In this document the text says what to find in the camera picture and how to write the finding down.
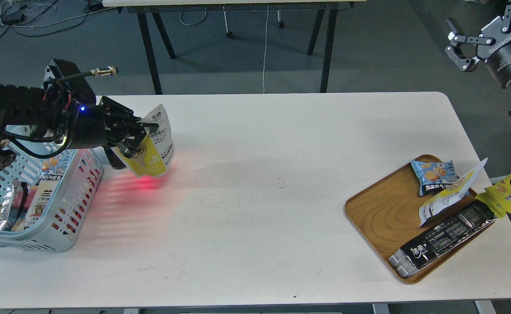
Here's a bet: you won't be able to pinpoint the light blue plastic basket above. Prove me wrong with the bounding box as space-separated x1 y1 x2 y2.
0 143 104 252

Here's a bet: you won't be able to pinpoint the long black snack package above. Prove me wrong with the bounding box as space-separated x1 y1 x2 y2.
388 200 497 278

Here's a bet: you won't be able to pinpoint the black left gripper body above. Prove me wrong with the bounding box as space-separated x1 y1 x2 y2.
44 59 118 149

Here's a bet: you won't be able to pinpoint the wooden oval tray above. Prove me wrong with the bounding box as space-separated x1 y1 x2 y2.
345 163 484 284

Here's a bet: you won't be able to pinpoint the white yellow snack pouch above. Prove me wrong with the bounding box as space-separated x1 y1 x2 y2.
418 158 487 227

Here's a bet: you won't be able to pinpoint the black framed background table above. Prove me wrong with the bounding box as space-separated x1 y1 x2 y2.
102 0 356 95

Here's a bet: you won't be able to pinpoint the snack packs in basket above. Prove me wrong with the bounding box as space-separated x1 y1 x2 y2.
0 152 71 232

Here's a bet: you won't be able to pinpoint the white hanging cable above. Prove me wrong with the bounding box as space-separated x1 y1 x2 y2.
262 8 270 94

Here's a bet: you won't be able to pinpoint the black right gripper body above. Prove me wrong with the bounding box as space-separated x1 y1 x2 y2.
473 0 511 89

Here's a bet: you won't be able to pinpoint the black barcode scanner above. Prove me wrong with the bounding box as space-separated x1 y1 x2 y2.
102 146 126 170

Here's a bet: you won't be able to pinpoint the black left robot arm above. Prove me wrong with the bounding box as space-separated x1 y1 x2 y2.
0 59 159 171

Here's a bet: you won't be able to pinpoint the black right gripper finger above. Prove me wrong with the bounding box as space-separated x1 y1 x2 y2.
446 31 495 72

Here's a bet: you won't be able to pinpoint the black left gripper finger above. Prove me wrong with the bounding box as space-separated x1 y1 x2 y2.
106 133 147 158
100 96 159 131

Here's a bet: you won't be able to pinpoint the blue snack bag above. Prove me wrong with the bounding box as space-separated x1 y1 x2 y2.
410 160 459 197

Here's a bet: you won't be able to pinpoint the yellow cartoon snack bag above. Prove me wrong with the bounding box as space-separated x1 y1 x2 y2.
475 174 511 218

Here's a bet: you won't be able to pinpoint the yellow grey snack pouch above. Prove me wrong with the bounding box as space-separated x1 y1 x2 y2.
112 103 174 177

